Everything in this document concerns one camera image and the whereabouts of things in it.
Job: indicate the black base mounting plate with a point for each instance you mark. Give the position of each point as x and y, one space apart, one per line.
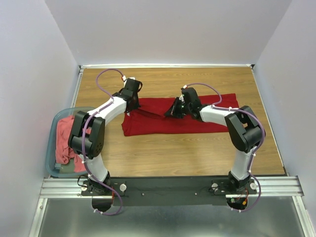
166 191

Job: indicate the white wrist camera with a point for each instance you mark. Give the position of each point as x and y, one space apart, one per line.
184 94
125 79

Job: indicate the pink t-shirt in bin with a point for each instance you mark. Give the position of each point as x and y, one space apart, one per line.
63 152

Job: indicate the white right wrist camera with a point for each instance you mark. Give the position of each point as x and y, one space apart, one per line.
184 94

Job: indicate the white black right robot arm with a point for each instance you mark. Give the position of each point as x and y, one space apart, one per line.
245 130

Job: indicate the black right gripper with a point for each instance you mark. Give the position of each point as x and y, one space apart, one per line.
172 111

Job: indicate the olive green garment in bin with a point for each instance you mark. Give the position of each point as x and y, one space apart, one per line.
65 168

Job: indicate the clear blue plastic bin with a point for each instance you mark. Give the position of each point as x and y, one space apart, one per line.
50 159

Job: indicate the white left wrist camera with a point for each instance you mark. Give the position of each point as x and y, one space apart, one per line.
125 79

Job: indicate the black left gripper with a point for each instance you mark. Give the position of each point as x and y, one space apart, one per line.
137 105

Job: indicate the dark red t-shirt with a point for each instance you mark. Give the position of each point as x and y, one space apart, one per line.
150 119

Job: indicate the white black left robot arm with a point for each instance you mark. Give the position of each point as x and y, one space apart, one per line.
88 129

